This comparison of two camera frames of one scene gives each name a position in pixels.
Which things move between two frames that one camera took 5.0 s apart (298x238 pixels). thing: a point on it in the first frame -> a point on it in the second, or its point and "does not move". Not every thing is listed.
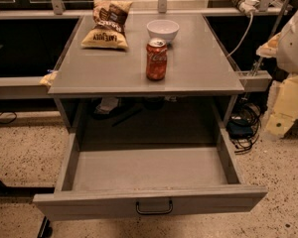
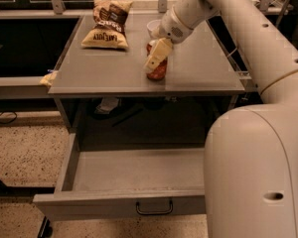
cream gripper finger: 290,103 -> 159,51
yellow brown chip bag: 108,31 does not move
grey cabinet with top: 107,91 does not move
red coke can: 156,59 does not move
